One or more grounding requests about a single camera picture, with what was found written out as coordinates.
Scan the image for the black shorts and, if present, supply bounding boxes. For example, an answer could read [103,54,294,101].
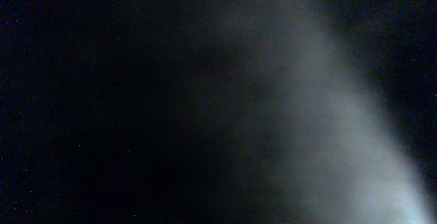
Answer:
[1,0,436,223]

